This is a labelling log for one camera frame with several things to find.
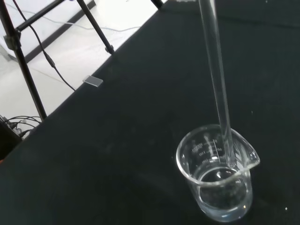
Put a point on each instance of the clear glass beaker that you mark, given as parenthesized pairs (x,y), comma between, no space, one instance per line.
(225,194)

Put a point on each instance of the black tripod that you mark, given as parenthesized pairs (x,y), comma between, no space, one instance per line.
(23,65)

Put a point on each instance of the black bench cloth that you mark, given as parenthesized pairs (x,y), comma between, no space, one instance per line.
(164,117)

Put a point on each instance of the clear tape piece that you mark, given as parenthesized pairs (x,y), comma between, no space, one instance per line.
(93,81)

